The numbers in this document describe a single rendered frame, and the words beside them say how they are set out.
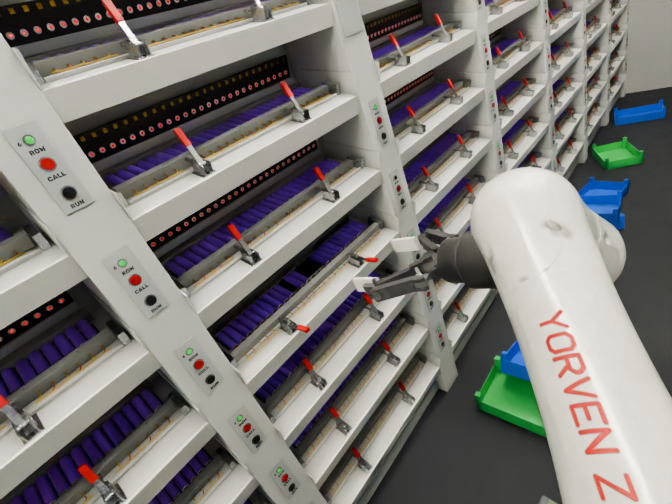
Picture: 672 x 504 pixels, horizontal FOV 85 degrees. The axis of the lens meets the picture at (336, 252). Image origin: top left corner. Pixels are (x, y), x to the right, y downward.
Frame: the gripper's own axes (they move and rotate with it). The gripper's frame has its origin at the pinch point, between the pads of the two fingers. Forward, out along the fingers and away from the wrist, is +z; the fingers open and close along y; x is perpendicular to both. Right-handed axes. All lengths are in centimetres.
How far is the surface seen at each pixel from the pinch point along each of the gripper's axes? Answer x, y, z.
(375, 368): -44, 6, 34
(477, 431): -86, 21, 20
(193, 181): 31.3, -17.5, 13.7
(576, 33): 1, 240, 21
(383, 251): -10.0, 21.5, 21.2
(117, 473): -6, -56, 26
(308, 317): -8.2, -9.4, 21.5
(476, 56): 22, 100, 15
